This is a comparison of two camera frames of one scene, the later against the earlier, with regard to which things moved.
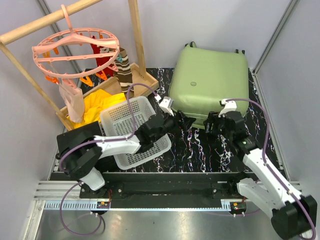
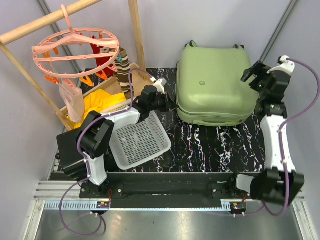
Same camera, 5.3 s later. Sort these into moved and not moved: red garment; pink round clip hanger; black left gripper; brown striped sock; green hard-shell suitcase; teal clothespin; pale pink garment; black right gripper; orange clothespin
Moved: green hard-shell suitcase; black right gripper; black left gripper
Not moved: brown striped sock; teal clothespin; pale pink garment; red garment; pink round clip hanger; orange clothespin
